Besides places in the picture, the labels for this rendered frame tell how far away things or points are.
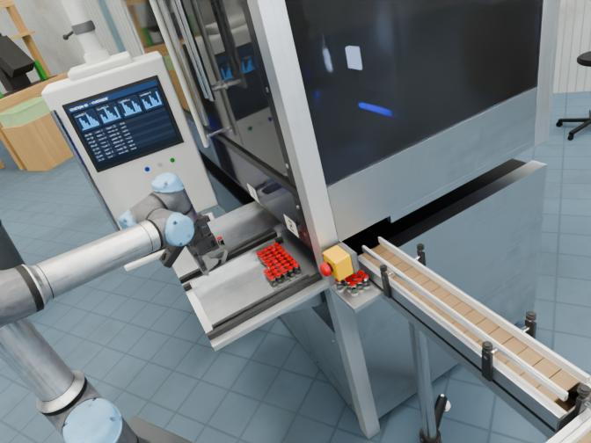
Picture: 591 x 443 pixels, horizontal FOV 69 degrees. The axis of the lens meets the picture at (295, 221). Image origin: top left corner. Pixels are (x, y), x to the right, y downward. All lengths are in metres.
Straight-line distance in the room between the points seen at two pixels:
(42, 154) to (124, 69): 5.09
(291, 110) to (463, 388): 1.53
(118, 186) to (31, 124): 4.90
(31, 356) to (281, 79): 0.84
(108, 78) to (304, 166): 1.08
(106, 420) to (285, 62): 0.91
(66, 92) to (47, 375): 1.20
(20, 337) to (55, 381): 0.15
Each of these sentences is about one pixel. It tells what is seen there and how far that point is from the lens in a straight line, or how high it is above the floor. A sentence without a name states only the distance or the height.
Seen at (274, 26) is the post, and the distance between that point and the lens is 1.06.
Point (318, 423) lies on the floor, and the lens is 2.14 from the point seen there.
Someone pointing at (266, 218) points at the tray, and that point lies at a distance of 1.80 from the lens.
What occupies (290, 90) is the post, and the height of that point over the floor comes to 1.50.
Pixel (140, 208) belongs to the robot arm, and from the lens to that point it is 1.15.
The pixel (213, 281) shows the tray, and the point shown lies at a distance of 1.56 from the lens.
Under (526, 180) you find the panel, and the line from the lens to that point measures 1.86.
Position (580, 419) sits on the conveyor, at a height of 0.93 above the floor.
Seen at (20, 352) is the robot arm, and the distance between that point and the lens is 1.13.
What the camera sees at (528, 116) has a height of 1.12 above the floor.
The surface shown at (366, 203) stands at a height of 1.10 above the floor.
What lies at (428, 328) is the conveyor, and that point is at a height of 0.88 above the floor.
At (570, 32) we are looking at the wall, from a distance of 5.00.
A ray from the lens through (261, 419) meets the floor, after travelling 2.23.
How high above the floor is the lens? 1.78
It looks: 32 degrees down
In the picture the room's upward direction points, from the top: 16 degrees counter-clockwise
